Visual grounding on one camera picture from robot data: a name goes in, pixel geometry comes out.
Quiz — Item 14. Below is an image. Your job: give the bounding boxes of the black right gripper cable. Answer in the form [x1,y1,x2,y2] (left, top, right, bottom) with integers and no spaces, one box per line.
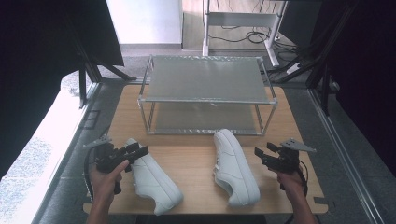
[297,159,310,198]

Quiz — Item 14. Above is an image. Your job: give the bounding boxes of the black curtain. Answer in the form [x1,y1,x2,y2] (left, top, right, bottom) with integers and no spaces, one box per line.
[0,0,125,180]
[311,0,396,178]

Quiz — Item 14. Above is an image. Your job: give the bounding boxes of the white power strip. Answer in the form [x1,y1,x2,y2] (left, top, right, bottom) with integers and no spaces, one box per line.
[286,63,302,75]

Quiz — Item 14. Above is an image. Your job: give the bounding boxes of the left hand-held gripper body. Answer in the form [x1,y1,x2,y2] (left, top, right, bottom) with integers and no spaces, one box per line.
[83,133,132,174]

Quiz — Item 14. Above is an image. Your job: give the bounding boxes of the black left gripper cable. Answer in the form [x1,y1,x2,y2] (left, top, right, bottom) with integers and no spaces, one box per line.
[82,145,95,202]

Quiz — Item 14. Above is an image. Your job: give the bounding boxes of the aluminium floor rail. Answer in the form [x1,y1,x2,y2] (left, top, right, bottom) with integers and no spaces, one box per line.
[307,88,389,224]

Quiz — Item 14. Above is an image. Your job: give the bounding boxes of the black metal stand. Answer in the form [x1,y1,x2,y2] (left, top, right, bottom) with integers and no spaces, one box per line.
[269,0,359,117]
[66,18,138,109]

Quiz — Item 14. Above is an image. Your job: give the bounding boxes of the white desk frame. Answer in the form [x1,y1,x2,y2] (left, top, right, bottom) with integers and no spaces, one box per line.
[202,0,288,68]

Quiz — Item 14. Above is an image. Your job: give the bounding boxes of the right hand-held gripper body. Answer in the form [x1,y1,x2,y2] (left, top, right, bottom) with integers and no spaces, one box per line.
[268,137,318,175]

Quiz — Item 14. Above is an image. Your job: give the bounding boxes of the metal two-tier shoe rack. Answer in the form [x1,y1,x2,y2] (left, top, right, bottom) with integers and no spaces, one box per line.
[137,54,278,136]

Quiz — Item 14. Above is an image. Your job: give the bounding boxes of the white sneaker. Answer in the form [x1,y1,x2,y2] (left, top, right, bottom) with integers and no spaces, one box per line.
[124,137,184,217]
[212,128,262,208]

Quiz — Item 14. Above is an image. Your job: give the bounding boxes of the person's right hand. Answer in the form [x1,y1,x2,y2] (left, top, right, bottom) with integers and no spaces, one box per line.
[276,169,305,201]

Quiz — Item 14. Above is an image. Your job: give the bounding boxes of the black floor cables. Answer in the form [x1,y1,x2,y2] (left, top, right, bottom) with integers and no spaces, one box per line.
[207,23,301,55]

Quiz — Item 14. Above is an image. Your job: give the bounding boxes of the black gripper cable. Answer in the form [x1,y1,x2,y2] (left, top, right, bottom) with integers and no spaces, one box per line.
[297,159,310,198]
[82,145,95,202]

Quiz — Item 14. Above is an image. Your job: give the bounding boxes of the person's left hand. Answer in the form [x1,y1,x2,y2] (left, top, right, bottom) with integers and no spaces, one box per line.
[89,159,131,203]

